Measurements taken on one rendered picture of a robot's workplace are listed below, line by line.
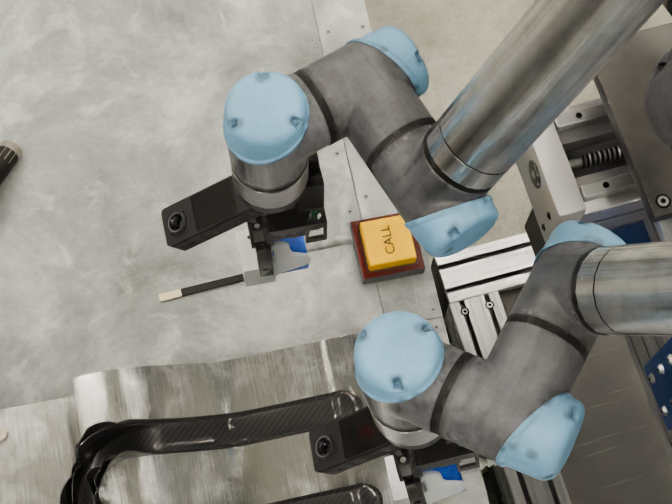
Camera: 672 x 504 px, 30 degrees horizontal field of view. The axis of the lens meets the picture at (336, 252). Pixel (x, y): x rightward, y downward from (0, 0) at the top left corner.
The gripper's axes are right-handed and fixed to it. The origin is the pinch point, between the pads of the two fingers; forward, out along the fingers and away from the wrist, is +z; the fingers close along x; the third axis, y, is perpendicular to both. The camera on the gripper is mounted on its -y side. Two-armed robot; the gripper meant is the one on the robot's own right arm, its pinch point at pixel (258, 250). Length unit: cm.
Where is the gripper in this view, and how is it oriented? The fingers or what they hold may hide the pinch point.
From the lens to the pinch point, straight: 142.9
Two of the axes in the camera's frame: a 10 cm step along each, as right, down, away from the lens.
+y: 9.8, -1.9, 0.8
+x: -2.0, -9.2, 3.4
